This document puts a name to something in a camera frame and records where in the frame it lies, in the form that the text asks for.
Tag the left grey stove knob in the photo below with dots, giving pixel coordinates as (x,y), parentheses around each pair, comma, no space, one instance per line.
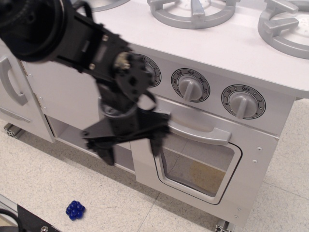
(152,68)

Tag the white cabinet door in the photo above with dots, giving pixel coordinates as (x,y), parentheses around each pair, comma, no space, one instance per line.
(68,99)
(18,104)

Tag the middle grey stove knob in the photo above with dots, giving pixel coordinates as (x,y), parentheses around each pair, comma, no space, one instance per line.
(190,85)

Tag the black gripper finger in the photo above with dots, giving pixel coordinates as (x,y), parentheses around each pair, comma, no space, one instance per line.
(106,154)
(156,142)

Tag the silver left door handle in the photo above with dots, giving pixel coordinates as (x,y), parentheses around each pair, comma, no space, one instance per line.
(5,67)

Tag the right grey stove knob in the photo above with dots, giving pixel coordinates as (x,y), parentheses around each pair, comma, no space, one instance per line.
(243,102)

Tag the white toy oven door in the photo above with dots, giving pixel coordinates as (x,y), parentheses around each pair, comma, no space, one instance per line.
(222,180)

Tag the aluminium frame rail right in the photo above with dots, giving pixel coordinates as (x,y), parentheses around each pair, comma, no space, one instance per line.
(224,226)

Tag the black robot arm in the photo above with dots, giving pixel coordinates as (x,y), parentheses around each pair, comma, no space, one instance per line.
(65,32)

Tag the grey stove knob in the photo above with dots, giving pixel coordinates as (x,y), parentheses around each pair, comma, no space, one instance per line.
(152,68)
(243,102)
(190,85)

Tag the middle silver stove burner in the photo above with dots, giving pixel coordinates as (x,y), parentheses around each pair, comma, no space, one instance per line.
(197,20)

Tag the silver oven door handle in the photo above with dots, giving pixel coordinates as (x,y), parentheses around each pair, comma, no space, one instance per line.
(215,137)

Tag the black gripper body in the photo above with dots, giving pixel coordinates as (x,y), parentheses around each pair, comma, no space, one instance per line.
(140,124)

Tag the white toy kitchen unit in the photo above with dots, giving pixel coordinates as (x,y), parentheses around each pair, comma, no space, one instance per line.
(232,53)

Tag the aluminium frame rail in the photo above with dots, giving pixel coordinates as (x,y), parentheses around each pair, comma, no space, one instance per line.
(13,131)
(224,226)

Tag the white left cabinet door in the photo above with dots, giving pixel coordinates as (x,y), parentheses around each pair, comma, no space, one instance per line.
(18,104)

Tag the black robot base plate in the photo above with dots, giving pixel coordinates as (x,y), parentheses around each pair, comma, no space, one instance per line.
(33,223)

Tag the aluminium frame rail left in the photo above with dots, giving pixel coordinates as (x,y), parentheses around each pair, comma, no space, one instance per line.
(13,131)

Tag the blue toy grape bunch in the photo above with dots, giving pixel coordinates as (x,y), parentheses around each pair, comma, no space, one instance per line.
(75,210)

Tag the right silver stove burner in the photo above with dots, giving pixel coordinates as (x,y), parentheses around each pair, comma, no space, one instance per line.
(284,25)

